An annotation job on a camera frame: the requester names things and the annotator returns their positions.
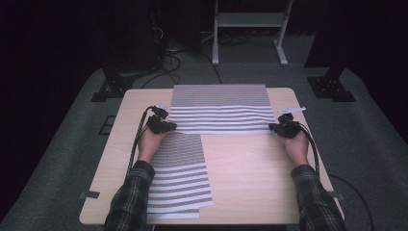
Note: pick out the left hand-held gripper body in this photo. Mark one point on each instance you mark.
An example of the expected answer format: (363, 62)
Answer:
(157, 122)

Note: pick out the person's right hand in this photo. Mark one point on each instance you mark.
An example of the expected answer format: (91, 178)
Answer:
(296, 147)

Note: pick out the black stand base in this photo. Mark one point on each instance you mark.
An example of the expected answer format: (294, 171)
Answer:
(110, 86)
(330, 86)

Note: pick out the white metal stand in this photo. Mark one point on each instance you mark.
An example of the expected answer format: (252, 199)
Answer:
(250, 20)

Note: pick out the dark floor socket plate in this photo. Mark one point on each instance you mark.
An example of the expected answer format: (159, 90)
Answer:
(107, 125)

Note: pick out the grey tape strip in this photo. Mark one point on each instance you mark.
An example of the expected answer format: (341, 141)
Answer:
(89, 194)
(336, 195)

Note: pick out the person's left hand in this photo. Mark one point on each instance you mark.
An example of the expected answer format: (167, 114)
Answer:
(150, 144)

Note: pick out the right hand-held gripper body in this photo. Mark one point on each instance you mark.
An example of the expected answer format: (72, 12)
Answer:
(288, 126)

